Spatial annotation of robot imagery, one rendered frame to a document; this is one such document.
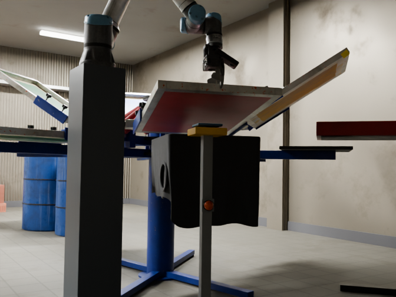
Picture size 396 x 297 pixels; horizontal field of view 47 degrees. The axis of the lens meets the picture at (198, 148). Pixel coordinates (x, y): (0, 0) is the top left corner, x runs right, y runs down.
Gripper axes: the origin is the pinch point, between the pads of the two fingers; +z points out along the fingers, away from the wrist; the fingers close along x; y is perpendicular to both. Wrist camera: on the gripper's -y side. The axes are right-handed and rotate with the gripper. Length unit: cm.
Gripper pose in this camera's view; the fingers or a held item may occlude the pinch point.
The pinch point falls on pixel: (220, 87)
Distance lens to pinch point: 209.8
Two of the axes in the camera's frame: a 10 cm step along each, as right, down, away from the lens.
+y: -9.7, -0.3, -2.6
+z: 0.3, 9.8, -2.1
